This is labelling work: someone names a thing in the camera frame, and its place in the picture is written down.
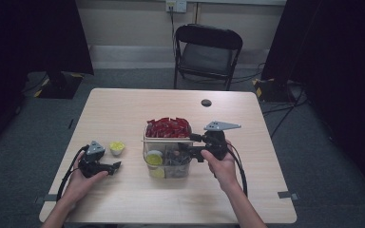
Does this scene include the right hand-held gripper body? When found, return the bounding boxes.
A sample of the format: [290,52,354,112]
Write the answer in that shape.
[199,121,242,161]

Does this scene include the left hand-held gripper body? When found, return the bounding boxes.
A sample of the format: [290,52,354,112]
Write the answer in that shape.
[78,140,109,178]

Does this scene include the small yellow jelly cup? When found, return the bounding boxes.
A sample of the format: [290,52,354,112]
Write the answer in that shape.
[148,167,166,180]
[108,141,126,157]
[144,149,164,167]

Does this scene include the clear plastic storage box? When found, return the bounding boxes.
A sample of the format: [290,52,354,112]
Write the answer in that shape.
[142,122,195,180]

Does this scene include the person's left hand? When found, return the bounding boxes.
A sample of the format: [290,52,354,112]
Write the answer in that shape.
[61,151,110,203]

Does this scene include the person's right hand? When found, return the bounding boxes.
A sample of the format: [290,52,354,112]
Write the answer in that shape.
[201,142,239,194]

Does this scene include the pile of grey packets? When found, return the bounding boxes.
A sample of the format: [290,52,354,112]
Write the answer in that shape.
[164,149,191,179]

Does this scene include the pile of red packets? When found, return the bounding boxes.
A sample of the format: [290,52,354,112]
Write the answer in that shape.
[145,117,193,139]

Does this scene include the grey tape strip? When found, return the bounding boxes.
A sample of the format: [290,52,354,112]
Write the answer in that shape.
[277,190,300,201]
[33,193,59,205]

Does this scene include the black yellow striped stand base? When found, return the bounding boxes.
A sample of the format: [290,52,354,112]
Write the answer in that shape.
[252,77,298,104]

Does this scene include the black folding chair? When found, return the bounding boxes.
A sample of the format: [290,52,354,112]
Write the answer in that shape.
[173,24,244,92]

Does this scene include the dark curtain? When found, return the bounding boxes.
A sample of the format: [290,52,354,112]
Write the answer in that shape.
[0,0,95,160]
[260,0,365,203]

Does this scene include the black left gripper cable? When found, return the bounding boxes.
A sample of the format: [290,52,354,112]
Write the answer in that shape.
[56,144,91,200]

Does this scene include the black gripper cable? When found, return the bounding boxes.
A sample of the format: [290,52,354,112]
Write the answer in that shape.
[226,143,249,198]
[56,144,91,200]

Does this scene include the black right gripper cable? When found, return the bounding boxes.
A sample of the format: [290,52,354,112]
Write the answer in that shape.
[226,143,249,198]

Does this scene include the black floor cables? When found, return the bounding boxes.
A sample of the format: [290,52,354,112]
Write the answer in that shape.
[261,85,310,139]

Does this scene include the black wall socket cable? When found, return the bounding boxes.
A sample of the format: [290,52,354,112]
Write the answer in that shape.
[169,5,179,66]

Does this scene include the white wall conduit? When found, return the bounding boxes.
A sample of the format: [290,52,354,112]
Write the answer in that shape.
[194,1,202,25]

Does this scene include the white wall socket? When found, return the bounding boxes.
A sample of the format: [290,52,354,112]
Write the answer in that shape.
[165,0,188,14]

